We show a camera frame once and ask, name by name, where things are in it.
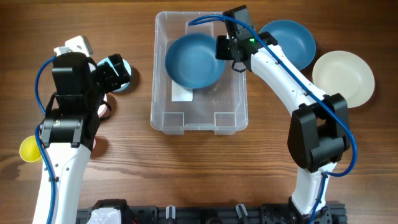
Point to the light blue small bowl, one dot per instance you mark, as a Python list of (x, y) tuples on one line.
[(124, 86)]

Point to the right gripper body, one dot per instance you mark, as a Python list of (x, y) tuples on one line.
[(221, 48)]

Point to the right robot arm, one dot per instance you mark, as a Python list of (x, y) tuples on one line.
[(319, 131)]

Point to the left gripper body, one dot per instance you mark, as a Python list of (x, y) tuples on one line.
[(106, 78)]

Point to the pink small bowl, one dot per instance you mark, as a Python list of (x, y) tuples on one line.
[(102, 108)]

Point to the cream beige bowl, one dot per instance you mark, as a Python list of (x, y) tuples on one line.
[(344, 73)]

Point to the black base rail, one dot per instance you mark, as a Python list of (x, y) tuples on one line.
[(264, 214)]

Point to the yellow cup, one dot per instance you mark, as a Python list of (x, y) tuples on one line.
[(29, 150)]

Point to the dark blue bowl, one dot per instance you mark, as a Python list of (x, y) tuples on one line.
[(296, 41), (190, 61)]

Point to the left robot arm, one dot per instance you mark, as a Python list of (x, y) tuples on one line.
[(66, 135)]

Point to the clear plastic storage container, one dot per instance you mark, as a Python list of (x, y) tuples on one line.
[(222, 107)]

